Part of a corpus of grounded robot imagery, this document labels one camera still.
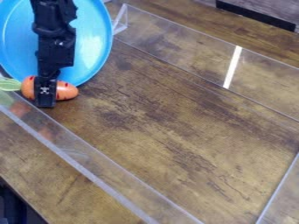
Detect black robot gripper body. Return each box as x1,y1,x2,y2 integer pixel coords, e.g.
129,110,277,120
31,0,78,79

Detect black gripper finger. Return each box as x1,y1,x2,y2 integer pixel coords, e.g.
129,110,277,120
34,76,58,108

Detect orange toy carrot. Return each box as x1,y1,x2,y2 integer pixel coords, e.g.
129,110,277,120
0,75,79,101

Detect blue round tray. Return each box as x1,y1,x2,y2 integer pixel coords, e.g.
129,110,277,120
0,0,114,86

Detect black bar at table edge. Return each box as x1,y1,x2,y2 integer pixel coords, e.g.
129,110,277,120
217,0,297,32

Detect clear acrylic front wall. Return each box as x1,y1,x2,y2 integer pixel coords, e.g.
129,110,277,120
0,90,204,224

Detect clear acrylic wall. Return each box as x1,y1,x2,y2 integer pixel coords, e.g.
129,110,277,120
0,90,204,224
109,2,299,121
257,153,299,224

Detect clear acrylic back wall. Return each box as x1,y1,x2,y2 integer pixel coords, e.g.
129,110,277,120
109,2,299,121

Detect clear acrylic right wall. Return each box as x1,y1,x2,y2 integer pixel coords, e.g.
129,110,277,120
257,153,299,224

